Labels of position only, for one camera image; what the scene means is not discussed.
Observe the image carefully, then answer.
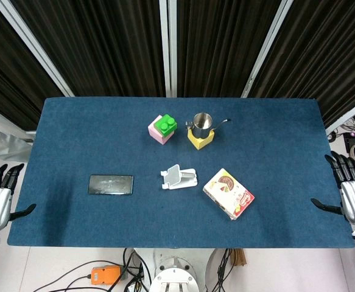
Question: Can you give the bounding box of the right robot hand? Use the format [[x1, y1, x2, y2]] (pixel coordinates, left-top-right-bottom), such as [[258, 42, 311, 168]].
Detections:
[[311, 151, 355, 226]]

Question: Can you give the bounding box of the black smartphone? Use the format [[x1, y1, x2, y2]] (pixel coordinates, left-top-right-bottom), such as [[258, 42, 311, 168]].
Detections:
[[87, 174, 135, 195]]

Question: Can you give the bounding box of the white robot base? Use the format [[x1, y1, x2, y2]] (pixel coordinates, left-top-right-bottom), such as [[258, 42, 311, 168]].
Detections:
[[133, 248, 217, 292]]

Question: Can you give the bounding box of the white phone stand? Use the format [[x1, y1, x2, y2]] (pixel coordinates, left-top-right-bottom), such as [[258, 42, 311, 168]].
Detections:
[[160, 164, 199, 190]]

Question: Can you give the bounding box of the grey trouser leg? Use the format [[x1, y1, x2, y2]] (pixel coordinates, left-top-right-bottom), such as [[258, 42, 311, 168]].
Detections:
[[0, 126, 33, 162]]

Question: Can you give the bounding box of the snack box with pie print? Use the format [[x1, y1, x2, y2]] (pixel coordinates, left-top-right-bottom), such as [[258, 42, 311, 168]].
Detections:
[[202, 168, 255, 221]]

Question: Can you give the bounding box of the brown cardboard piece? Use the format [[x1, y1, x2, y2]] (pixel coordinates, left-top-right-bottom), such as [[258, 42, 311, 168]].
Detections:
[[231, 248, 248, 267]]

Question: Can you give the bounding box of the orange power box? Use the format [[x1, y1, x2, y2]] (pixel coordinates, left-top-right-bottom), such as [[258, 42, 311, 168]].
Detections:
[[91, 265, 124, 285]]

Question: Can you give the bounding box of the yellow cube block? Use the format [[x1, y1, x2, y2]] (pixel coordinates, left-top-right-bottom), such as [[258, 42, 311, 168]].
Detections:
[[187, 128, 214, 150]]

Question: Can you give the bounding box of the blue felt table mat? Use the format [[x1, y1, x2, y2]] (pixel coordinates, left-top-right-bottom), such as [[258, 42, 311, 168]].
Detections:
[[7, 97, 355, 249]]

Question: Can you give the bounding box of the pink cube block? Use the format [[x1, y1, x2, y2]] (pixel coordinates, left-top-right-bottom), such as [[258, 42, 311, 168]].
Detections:
[[147, 114, 175, 145]]

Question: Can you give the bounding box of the green toy brick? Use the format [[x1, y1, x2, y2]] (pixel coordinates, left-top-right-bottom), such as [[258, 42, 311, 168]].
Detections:
[[153, 114, 178, 138]]

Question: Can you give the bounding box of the black cable bundle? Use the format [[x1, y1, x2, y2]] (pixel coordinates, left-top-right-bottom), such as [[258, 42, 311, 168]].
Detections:
[[211, 248, 236, 292]]

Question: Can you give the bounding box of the white partition frame post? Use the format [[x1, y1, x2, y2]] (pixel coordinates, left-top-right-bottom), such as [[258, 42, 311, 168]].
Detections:
[[158, 0, 178, 98], [0, 0, 76, 98], [240, 0, 294, 99]]

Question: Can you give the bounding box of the steel cup with handle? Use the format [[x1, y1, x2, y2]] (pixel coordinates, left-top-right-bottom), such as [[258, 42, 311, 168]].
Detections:
[[185, 112, 232, 138]]

